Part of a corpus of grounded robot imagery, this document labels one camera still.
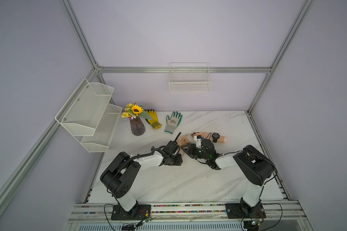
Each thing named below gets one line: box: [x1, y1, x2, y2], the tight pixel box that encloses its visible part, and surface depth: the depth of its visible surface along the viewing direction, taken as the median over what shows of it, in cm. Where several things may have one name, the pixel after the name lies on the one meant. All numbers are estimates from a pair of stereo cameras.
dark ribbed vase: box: [129, 115, 146, 137], surface depth 103 cm
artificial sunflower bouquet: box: [121, 101, 153, 120], surface depth 89 cm
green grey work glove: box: [164, 111, 183, 135], surface depth 114 cm
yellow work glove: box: [144, 108, 163, 130], surface depth 113 cm
